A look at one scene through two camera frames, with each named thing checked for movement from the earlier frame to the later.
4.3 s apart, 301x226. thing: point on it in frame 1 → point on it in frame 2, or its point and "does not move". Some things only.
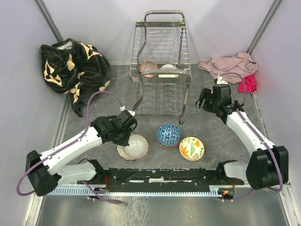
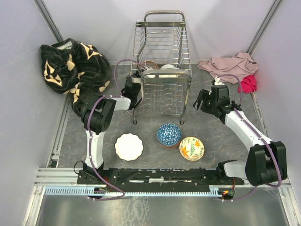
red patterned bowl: (148, 64) does not move
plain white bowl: (168, 67) does not move
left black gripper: (124, 142) → (137, 74)
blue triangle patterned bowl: (169, 134) does not move
